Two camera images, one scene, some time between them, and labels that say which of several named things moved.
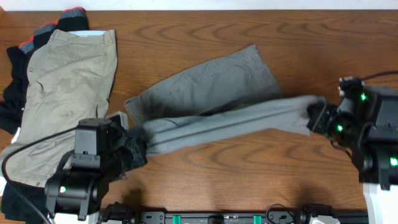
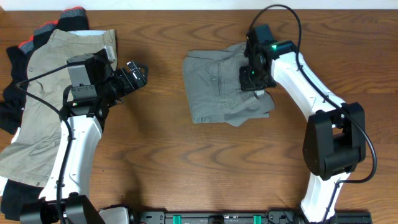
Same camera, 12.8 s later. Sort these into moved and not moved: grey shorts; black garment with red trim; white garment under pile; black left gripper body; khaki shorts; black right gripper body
Moved: black right gripper body; grey shorts; black left gripper body
Not moved: khaki shorts; black garment with red trim; white garment under pile
